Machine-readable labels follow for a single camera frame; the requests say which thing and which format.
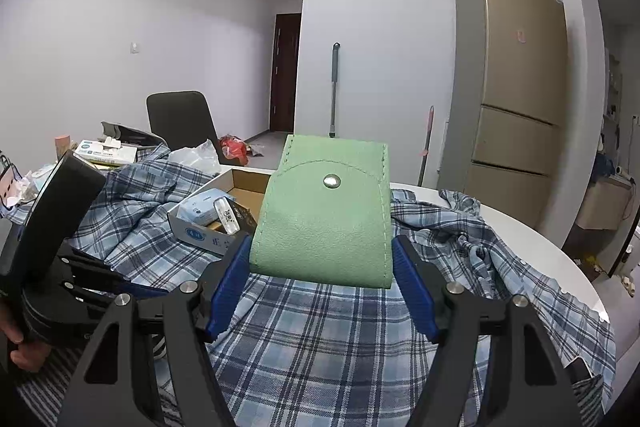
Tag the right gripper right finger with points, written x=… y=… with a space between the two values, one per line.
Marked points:
x=526 y=383

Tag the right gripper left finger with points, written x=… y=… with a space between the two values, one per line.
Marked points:
x=115 y=381

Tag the light blue tissue pack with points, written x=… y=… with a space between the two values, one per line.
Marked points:
x=199 y=209

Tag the cardboard box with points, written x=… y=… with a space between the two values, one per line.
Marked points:
x=247 y=186

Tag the black Face box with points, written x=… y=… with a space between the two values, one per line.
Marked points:
x=242 y=217

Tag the green leather pouch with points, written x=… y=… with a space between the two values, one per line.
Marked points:
x=325 y=217

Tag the person left hand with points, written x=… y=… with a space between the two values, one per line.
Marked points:
x=29 y=356

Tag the blue plaid shirt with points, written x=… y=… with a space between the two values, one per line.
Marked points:
x=306 y=354

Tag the white tissue pack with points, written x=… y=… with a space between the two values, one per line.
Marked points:
x=110 y=153

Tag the pink cup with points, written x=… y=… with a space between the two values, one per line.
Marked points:
x=62 y=144

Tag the grey bag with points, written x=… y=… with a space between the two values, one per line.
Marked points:
x=131 y=136

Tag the clear plastic bag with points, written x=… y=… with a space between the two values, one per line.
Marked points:
x=203 y=157

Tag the black chair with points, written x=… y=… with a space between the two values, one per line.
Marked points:
x=182 y=119

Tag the red plastic bag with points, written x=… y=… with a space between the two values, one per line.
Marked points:
x=233 y=151

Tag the gold refrigerator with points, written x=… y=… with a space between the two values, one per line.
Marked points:
x=508 y=104

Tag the dark brown door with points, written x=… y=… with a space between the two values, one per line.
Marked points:
x=284 y=72

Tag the wall light switch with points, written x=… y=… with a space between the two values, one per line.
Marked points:
x=134 y=48

